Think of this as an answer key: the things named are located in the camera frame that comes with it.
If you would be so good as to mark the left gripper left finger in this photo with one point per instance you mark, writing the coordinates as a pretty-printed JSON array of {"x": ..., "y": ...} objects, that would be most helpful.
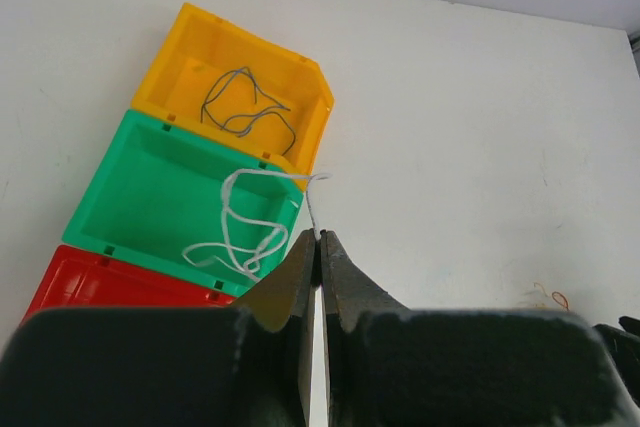
[{"x": 246, "y": 364}]

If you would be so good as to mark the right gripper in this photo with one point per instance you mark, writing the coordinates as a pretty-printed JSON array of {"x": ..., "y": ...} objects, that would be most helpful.
[{"x": 625, "y": 337}]

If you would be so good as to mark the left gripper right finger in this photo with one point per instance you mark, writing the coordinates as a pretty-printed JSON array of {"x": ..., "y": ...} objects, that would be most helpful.
[{"x": 390, "y": 365}]

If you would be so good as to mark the upper green plastic bin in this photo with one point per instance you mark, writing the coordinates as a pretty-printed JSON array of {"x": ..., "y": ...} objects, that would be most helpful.
[{"x": 170, "y": 201}]

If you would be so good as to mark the red plastic bin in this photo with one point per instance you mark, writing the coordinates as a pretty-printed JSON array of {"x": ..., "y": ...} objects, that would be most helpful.
[{"x": 78, "y": 278}]

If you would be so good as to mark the orange plastic bin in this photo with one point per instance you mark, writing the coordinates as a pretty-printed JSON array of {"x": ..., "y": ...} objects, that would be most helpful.
[{"x": 227, "y": 85}]

